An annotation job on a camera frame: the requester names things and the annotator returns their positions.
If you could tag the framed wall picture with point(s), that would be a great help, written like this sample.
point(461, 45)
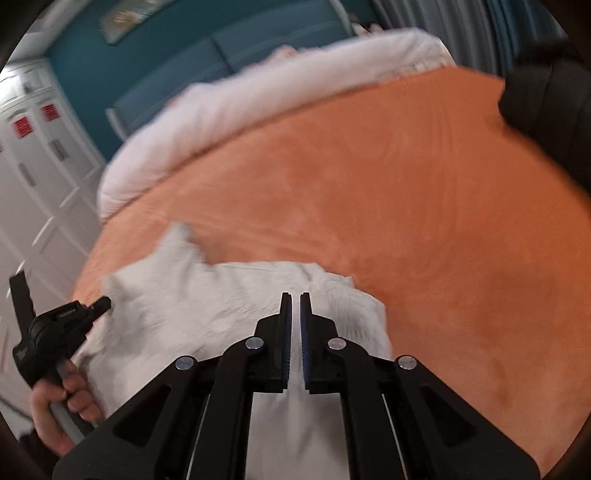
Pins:
point(126, 15)

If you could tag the pale pink rolled duvet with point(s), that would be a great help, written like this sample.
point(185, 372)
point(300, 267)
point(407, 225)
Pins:
point(205, 114)

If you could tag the person's left hand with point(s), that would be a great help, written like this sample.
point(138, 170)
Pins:
point(76, 392)

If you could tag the white panelled wardrobe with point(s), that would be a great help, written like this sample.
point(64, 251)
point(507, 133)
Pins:
point(49, 221)

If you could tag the orange velvet bed cover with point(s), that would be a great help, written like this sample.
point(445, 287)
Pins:
point(417, 189)

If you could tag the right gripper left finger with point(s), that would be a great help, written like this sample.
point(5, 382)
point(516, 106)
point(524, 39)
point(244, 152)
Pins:
point(192, 420)

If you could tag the grey blue curtain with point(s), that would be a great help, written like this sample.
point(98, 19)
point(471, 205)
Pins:
point(482, 35)

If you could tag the teal upholstered headboard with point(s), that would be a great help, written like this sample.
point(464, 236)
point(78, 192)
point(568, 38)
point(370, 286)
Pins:
point(302, 25)

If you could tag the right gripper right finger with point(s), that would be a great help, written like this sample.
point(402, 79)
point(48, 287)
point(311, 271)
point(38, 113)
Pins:
point(401, 420)

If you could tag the black fuzzy garment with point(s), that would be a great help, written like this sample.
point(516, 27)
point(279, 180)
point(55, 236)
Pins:
point(547, 98)

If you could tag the cream white quilted jacket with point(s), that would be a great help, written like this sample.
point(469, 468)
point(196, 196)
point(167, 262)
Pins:
point(173, 303)

